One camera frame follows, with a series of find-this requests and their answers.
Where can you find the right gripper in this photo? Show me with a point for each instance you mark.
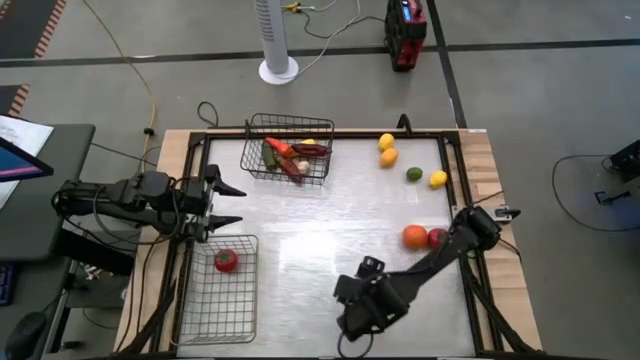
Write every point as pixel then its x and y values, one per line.
pixel 372 300

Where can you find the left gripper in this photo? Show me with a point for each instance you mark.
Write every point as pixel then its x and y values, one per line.
pixel 195 207

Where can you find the red tomato green stem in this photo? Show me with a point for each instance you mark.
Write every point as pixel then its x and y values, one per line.
pixel 226 260

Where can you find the green cucumber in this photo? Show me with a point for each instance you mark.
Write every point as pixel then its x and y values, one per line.
pixel 269 157

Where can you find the orange fruit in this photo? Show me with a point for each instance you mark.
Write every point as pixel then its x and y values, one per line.
pixel 415 237

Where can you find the red chili pepper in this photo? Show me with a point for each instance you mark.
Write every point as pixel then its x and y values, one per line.
pixel 290 169

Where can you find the orange carrot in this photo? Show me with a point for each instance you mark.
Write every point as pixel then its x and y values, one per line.
pixel 280 147

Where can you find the red apple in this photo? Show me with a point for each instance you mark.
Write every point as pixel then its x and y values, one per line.
pixel 436 238

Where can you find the white garlic bulb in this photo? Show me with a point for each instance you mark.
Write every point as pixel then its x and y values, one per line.
pixel 303 167

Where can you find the dark purple eggplant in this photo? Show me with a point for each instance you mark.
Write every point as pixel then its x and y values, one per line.
pixel 310 149

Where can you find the yellow corn cob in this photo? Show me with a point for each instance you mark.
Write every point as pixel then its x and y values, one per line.
pixel 308 141

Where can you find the green lime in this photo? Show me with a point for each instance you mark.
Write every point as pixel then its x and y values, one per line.
pixel 414 174

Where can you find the yellow lemon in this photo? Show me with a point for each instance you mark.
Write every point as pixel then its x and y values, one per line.
pixel 438 179
pixel 386 142

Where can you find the yellow-orange mango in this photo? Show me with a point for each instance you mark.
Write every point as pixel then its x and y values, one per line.
pixel 388 158

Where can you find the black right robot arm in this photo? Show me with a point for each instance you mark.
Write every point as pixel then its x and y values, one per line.
pixel 440 255

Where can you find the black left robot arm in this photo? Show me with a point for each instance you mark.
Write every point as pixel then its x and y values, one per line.
pixel 135 192

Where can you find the black side desk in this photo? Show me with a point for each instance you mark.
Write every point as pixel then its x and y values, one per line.
pixel 60 165

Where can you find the black table edge clamp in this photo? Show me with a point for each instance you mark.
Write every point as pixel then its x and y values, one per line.
pixel 404 124

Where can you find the white tower fan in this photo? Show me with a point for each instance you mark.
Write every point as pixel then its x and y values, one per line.
pixel 274 35

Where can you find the black desk monitor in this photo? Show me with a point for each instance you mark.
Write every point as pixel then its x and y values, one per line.
pixel 20 165

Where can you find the white paper sheet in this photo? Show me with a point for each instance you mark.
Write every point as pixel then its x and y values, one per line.
pixel 25 134

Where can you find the black keyboard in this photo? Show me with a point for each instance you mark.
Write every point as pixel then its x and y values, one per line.
pixel 6 285

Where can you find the black computer mouse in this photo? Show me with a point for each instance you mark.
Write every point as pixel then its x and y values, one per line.
pixel 25 335

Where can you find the red black power station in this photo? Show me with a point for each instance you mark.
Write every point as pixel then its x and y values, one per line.
pixel 406 40

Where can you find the black mat striped edge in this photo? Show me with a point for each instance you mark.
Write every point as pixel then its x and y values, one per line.
pixel 25 25

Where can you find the black floor device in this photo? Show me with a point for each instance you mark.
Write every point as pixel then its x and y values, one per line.
pixel 627 161

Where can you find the grey metal bracket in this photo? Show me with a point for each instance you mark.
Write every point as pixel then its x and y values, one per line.
pixel 507 214

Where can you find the black metal table frame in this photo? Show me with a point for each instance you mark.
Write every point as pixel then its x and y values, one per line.
pixel 425 135

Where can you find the small black floor bracket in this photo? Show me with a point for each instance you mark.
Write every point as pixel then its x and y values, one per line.
pixel 612 197

